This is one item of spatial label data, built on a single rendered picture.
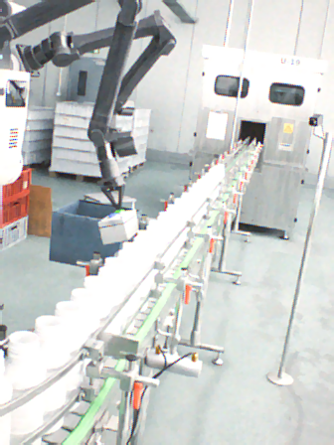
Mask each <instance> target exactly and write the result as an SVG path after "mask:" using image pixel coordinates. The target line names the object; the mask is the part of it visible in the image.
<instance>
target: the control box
mask: <svg viewBox="0 0 334 445"><path fill-rule="evenodd" d="M98 224H99V228H100V233H101V237H102V241H103V244H104V245H106V244H111V243H117V242H123V243H128V242H129V240H130V239H131V238H132V237H133V236H134V235H136V234H137V232H138V231H139V222H138V217H137V214H136V209H131V210H127V211H124V212H121V213H118V216H114V217H109V216H107V217H105V218H104V219H103V220H101V221H100V222H98Z"/></svg>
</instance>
